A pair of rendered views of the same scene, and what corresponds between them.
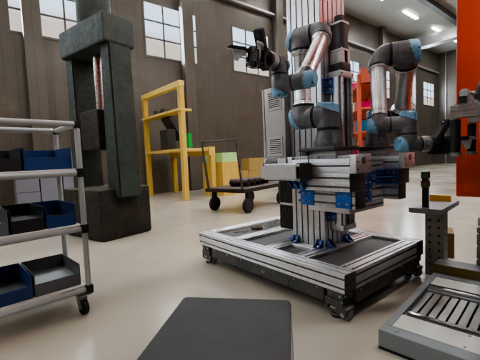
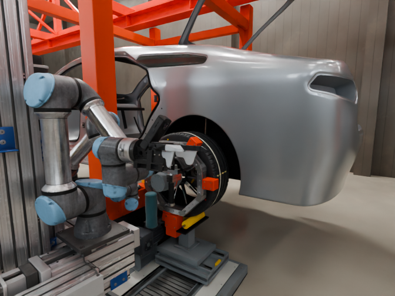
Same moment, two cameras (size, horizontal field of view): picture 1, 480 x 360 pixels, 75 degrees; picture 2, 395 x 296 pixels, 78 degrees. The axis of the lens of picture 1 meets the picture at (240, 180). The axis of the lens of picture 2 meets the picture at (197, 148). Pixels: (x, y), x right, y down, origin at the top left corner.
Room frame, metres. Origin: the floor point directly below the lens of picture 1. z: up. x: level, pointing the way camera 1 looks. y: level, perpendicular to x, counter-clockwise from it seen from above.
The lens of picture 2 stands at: (1.42, 0.61, 1.33)
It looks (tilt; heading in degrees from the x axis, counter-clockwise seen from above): 8 degrees down; 257
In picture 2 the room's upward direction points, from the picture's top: straight up
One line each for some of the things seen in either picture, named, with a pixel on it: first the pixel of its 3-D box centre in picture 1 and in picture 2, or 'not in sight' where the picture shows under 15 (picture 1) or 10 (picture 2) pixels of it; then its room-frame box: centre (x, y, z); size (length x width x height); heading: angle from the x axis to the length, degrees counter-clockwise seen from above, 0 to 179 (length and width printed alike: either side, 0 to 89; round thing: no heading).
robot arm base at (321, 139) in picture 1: (328, 137); (92, 219); (1.65, -0.47, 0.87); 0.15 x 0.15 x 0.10
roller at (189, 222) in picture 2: not in sight; (194, 219); (1.06, -1.14, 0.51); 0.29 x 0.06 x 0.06; 45
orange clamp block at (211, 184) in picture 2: not in sight; (210, 184); (0.99, -0.93, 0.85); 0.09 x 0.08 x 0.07; 135
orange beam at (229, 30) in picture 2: not in sight; (195, 37); (0.44, -3.91, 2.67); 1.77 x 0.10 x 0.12; 135
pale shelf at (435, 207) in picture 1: (435, 206); not in sight; (1.92, -1.19, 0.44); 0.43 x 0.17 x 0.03; 135
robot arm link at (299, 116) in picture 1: (303, 78); (57, 150); (1.73, -0.36, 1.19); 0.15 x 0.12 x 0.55; 53
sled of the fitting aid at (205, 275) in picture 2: not in sight; (192, 257); (1.05, -1.23, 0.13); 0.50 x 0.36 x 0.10; 135
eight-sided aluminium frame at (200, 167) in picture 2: not in sight; (173, 177); (1.21, -1.15, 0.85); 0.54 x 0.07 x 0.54; 135
